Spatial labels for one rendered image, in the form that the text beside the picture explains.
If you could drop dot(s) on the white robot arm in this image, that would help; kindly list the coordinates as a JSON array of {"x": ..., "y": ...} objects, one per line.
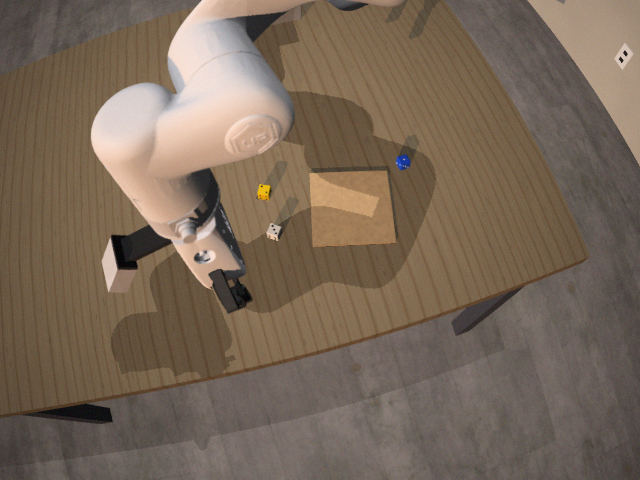
[{"x": 230, "y": 106}]

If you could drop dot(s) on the tan textured mat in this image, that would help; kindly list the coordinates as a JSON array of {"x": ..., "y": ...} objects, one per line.
[{"x": 351, "y": 208}]

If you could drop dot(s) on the yellow die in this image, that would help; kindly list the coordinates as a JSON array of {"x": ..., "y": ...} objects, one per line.
[{"x": 264, "y": 192}]

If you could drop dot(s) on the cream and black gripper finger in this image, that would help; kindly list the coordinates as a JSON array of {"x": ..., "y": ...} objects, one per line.
[{"x": 230, "y": 302}]

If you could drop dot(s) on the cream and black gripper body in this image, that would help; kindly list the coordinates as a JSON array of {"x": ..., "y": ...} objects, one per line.
[{"x": 217, "y": 236}]

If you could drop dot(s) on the blue die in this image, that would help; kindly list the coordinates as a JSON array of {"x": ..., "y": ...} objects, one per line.
[{"x": 403, "y": 162}]

